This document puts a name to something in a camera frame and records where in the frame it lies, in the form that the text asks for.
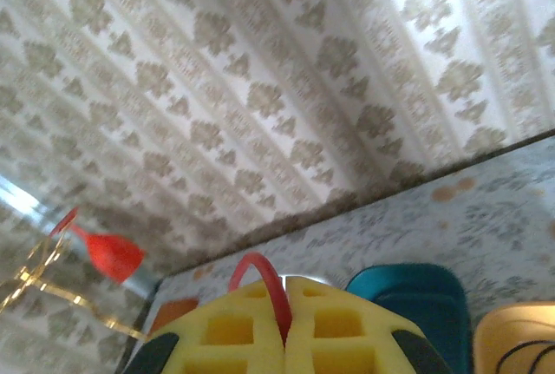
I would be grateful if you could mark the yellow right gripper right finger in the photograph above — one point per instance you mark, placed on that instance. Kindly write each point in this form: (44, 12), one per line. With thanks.
(347, 339)

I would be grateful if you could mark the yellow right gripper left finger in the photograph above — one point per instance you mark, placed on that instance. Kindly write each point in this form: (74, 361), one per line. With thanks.
(225, 335)

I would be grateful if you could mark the orange wooden board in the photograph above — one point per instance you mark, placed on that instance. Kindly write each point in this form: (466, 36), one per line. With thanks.
(173, 313)

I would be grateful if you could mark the teal plastic tray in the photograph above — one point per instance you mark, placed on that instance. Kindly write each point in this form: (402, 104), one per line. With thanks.
(416, 304)

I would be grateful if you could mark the red plastic goblet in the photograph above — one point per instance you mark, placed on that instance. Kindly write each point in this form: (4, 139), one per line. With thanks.
(112, 254)

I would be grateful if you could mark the yellow plastic tray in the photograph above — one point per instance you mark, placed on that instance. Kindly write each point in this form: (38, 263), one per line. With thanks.
(511, 326)

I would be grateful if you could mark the aluminium frame post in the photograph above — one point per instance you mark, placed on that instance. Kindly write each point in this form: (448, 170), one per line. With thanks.
(26, 202)

